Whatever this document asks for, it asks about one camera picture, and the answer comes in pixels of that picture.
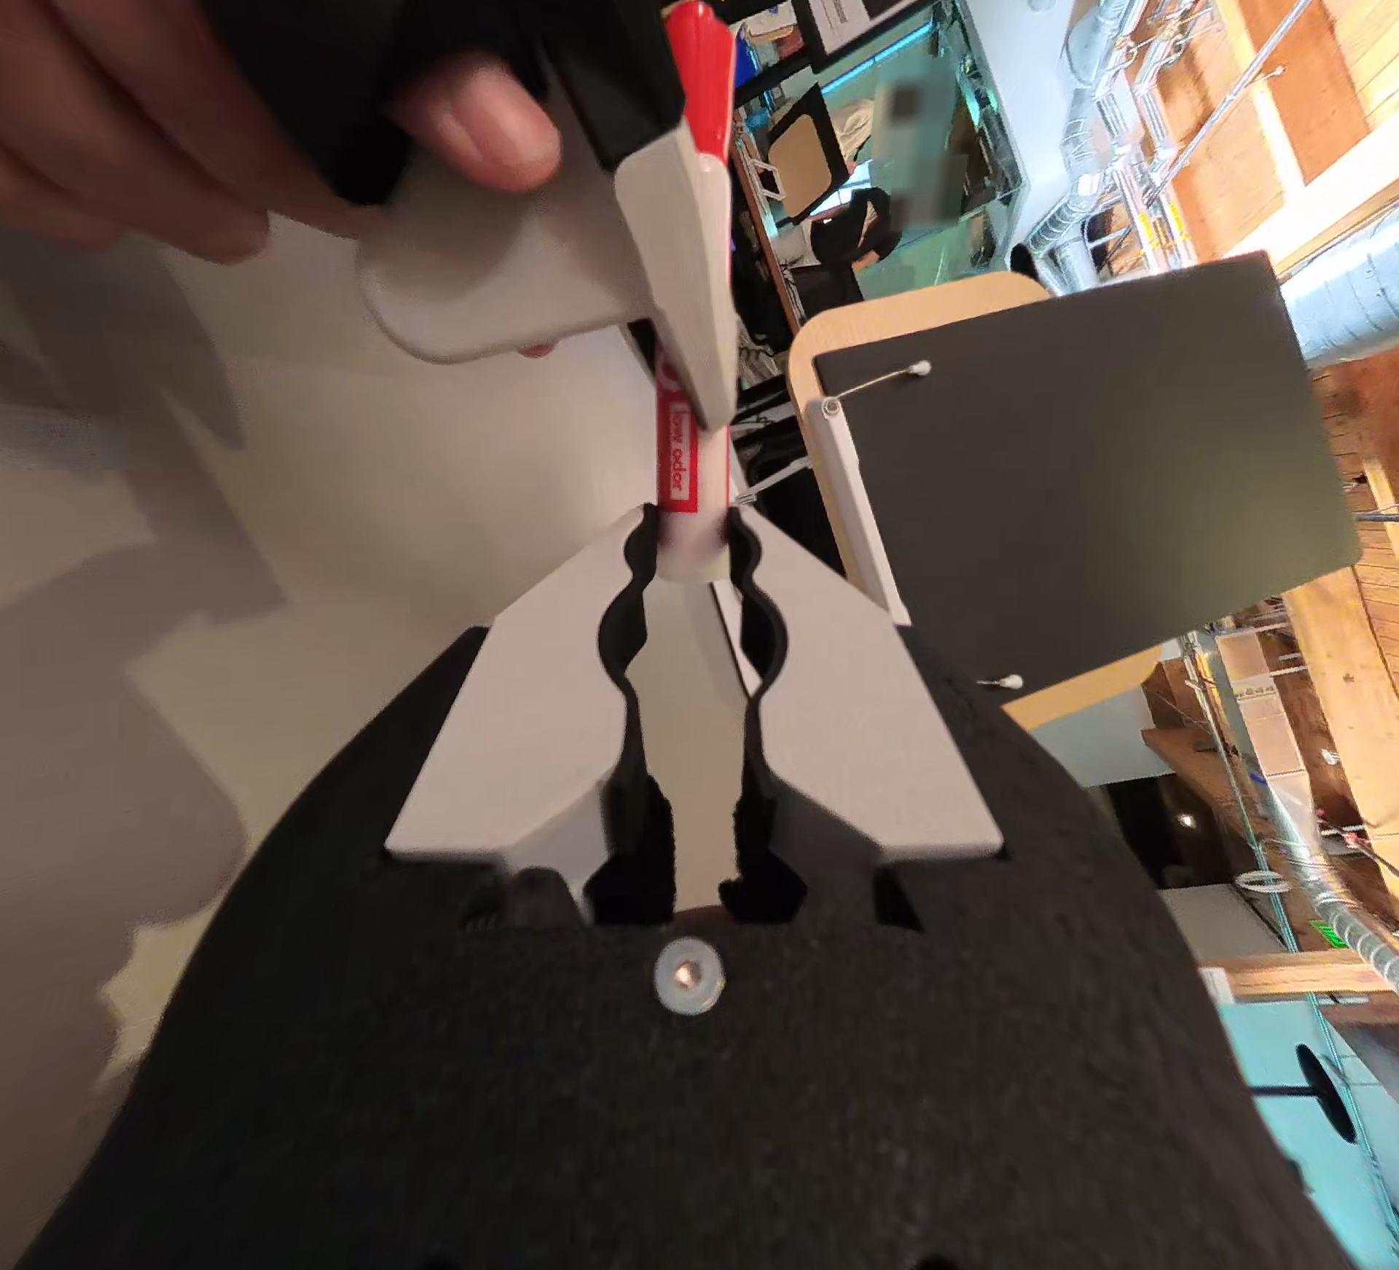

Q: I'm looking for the silver air duct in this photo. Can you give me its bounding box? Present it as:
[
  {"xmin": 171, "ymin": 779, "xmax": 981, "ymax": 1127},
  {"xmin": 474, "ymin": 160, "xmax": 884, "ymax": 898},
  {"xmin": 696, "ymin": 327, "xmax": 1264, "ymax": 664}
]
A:
[{"xmin": 1273, "ymin": 218, "xmax": 1399, "ymax": 371}]

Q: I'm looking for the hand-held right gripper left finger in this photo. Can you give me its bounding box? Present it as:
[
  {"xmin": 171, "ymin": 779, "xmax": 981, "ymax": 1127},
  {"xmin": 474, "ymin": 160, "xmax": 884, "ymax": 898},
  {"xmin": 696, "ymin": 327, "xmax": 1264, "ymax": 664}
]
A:
[{"xmin": 383, "ymin": 502, "xmax": 678, "ymax": 926}]

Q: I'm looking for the black round disc on pole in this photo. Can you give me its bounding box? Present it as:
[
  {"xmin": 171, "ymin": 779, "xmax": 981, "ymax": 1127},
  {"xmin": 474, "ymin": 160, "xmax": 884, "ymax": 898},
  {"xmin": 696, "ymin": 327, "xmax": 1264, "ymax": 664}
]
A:
[{"xmin": 1250, "ymin": 1042, "xmax": 1360, "ymax": 1147}]

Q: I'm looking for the person's left hand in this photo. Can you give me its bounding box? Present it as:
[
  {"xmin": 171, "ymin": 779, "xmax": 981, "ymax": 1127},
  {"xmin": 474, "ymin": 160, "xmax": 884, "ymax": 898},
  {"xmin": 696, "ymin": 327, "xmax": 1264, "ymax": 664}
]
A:
[{"xmin": 0, "ymin": 0, "xmax": 568, "ymax": 263}]

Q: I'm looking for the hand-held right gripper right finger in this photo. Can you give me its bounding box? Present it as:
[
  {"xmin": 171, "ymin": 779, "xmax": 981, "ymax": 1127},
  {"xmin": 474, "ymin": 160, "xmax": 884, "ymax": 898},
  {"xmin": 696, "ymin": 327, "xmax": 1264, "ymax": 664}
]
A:
[{"xmin": 722, "ymin": 508, "xmax": 1008, "ymax": 924}]

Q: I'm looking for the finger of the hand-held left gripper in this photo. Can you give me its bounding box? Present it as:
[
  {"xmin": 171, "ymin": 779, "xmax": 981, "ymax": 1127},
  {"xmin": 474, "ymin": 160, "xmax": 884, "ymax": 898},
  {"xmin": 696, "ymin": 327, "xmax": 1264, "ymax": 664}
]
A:
[{"xmin": 613, "ymin": 125, "xmax": 742, "ymax": 434}]

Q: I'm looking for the wooden back chair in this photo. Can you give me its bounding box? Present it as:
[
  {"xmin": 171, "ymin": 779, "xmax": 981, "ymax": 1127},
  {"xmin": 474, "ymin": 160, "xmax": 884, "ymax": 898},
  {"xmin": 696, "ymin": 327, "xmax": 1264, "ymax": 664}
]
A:
[{"xmin": 763, "ymin": 81, "xmax": 858, "ymax": 224}]

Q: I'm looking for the red and white marker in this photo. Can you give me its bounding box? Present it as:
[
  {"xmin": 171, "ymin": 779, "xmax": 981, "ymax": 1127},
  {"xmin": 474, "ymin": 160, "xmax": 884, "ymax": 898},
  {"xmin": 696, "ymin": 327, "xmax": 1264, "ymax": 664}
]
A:
[{"xmin": 652, "ymin": 0, "xmax": 742, "ymax": 585}]

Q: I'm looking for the black board with wooden edge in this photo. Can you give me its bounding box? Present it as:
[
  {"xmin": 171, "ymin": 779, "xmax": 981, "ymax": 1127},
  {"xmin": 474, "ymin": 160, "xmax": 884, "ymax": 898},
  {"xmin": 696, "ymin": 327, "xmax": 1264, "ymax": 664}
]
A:
[{"xmin": 785, "ymin": 250, "xmax": 1365, "ymax": 738}]

